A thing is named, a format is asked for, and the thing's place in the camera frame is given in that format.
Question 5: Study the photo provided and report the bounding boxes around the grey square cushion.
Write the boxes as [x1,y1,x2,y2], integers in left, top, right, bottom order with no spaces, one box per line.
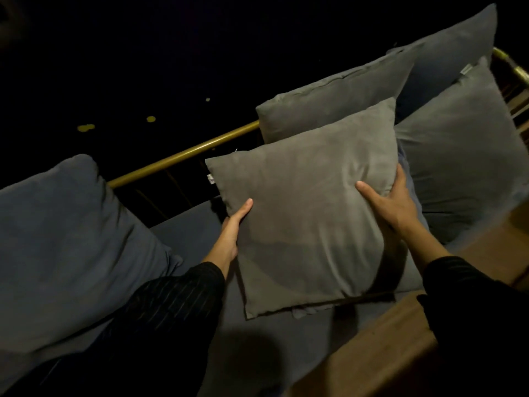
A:
[394,57,529,245]
[256,49,419,144]
[205,97,401,320]

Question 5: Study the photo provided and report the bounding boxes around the person's right forearm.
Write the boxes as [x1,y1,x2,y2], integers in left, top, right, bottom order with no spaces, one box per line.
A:
[396,221,529,397]

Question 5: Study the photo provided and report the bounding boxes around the brown wooden sofa frame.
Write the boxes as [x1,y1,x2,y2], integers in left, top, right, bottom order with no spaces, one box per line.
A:
[284,202,529,397]

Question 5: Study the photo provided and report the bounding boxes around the blue-grey cushion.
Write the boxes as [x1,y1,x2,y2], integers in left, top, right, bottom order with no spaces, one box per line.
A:
[292,142,430,320]
[388,3,498,124]
[0,154,183,383]

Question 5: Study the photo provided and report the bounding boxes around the person's left hand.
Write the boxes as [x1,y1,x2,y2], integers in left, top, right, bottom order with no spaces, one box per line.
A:
[208,198,254,262]

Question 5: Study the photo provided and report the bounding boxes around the blue-grey seat mattress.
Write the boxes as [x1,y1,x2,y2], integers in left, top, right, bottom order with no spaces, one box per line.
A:
[0,189,529,397]

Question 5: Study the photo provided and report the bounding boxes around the brown wooden slats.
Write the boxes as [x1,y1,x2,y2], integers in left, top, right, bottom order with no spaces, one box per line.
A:
[492,58,529,152]

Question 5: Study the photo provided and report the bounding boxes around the person's left forearm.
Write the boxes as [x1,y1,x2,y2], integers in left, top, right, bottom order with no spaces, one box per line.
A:
[4,253,233,397]

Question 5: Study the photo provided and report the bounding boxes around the person's right hand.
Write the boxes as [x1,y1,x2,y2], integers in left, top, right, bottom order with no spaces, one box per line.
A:
[355,163,420,238]

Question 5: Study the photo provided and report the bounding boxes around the gold metal sofa rail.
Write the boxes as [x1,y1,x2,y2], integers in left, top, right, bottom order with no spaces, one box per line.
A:
[107,46,529,190]

